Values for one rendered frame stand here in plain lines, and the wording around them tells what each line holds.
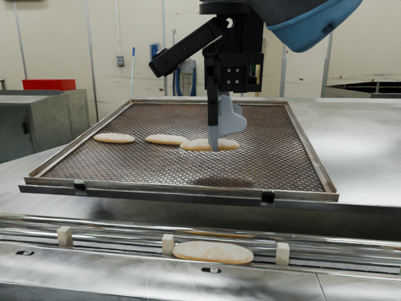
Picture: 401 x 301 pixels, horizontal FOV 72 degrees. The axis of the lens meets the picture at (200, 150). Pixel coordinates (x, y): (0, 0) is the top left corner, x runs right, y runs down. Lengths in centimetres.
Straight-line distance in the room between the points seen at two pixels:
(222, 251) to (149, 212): 21
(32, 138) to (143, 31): 211
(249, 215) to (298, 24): 34
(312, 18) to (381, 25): 412
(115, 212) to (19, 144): 270
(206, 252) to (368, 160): 37
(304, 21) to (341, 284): 25
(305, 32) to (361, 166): 35
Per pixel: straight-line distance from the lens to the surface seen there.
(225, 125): 42
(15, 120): 316
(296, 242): 39
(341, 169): 55
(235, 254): 35
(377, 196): 49
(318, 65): 382
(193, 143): 46
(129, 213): 53
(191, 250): 36
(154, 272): 32
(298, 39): 28
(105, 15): 449
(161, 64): 41
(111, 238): 41
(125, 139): 63
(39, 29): 499
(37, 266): 37
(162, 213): 52
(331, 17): 28
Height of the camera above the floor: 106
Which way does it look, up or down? 15 degrees down
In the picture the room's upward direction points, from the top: straight up
